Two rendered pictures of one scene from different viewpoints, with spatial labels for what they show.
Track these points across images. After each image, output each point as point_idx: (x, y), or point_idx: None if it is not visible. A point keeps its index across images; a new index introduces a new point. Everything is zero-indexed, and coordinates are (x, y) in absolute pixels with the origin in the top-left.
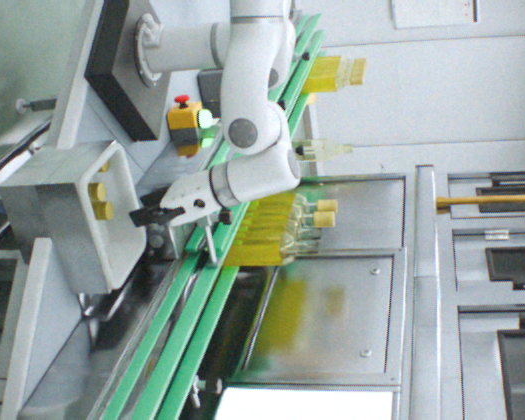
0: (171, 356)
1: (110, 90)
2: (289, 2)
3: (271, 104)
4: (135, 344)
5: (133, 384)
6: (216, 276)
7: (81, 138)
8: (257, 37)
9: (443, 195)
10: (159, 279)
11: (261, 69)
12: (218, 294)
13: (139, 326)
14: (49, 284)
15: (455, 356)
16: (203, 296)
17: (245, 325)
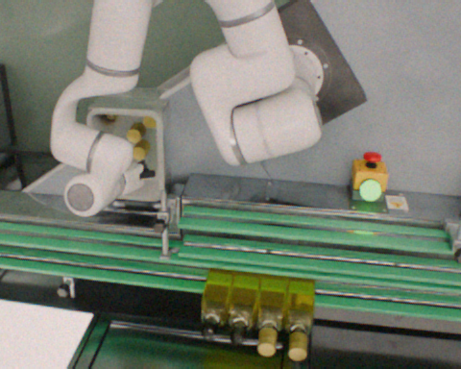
0: (52, 243)
1: None
2: (237, 80)
3: (104, 143)
4: (72, 227)
5: (33, 231)
6: (152, 260)
7: (177, 99)
8: (84, 73)
9: None
10: (142, 226)
11: (61, 98)
12: (168, 281)
13: (86, 224)
14: None
15: None
16: (119, 253)
17: (169, 322)
